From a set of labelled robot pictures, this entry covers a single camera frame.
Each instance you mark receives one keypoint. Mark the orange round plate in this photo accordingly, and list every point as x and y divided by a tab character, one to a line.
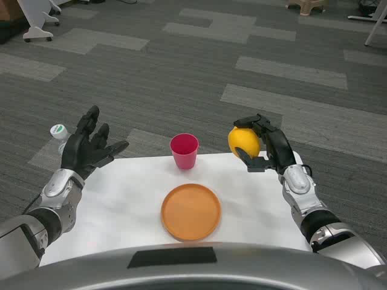
191	212

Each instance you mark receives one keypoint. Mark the yellow lemon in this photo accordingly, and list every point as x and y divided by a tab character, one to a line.
243	142

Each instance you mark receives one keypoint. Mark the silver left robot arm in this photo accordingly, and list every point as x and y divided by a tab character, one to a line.
36	213

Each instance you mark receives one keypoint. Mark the silver robot chest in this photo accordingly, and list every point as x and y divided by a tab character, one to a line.
193	267

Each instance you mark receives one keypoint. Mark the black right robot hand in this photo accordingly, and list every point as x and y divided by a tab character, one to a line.
279	148

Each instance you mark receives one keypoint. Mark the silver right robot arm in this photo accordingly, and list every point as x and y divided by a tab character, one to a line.
320	214

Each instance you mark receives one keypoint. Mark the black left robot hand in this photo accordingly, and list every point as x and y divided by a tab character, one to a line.
80	148

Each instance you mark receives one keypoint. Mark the white wheeled stand base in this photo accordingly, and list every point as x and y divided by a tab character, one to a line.
39	21

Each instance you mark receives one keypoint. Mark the beige plastic stool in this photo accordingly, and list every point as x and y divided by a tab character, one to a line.
306	6

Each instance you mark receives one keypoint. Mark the white desk leg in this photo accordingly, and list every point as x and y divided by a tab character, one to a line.
373	25

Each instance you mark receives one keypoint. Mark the clear bottle with green cap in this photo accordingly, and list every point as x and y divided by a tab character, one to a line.
60	134

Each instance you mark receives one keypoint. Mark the pink plastic cup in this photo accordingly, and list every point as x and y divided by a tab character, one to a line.
184	151

